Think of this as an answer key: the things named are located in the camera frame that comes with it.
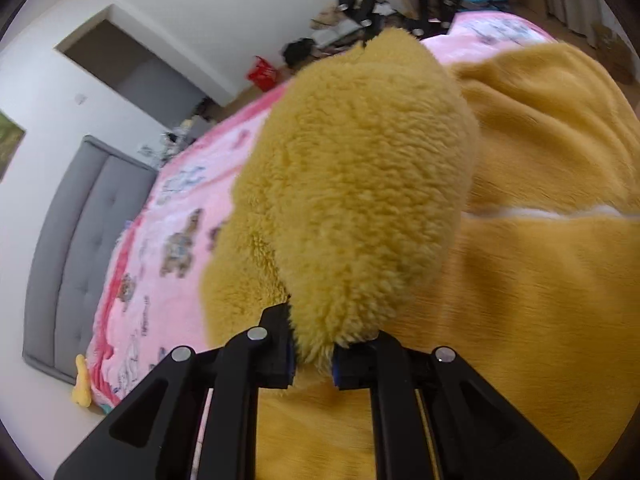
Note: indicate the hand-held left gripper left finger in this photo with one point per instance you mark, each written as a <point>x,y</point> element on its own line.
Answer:
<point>287,360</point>

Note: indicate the cardboard box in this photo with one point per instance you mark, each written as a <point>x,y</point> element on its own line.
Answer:
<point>611,52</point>

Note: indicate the cluttered grey nightstand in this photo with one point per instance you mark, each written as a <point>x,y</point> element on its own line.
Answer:
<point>175,142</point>

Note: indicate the black bag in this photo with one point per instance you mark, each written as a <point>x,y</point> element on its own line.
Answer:
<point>299,53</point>

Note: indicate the yellow plush toy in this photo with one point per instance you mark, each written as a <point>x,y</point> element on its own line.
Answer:
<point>81,385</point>

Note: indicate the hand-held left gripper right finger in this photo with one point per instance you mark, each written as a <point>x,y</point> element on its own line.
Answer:
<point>337,367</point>

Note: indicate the red shopping bag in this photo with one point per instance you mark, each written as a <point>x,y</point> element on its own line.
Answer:
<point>263,73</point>

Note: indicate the pink printed blanket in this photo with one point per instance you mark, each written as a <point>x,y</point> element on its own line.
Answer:
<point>170,240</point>

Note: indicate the grey upholstered headboard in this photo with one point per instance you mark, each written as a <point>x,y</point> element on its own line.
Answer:
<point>75,260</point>

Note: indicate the framed wall picture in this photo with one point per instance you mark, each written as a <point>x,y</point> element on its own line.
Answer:
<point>10,142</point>

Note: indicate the yellow fleece garment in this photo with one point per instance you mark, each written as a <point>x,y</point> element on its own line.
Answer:
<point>380,185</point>

